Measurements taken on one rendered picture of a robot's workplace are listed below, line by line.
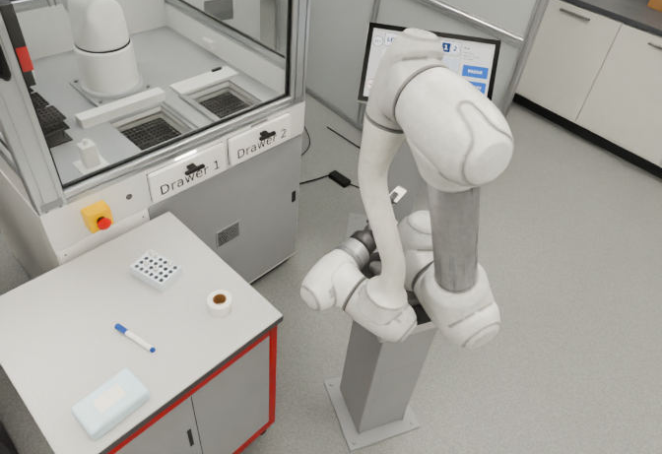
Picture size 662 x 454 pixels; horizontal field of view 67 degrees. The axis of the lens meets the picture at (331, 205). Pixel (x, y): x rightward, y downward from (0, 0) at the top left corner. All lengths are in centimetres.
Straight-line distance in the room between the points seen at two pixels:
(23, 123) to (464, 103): 106
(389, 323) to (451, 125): 57
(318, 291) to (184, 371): 41
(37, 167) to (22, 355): 48
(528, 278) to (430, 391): 91
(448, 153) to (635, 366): 212
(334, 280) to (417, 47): 60
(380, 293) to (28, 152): 95
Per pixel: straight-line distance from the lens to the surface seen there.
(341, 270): 126
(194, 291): 155
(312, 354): 231
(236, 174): 195
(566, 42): 405
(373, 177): 106
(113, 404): 135
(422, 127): 84
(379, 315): 121
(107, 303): 158
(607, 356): 276
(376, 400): 194
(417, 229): 136
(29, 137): 148
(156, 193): 174
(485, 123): 81
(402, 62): 93
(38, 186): 156
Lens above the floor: 196
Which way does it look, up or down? 42 degrees down
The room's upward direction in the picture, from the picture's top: 7 degrees clockwise
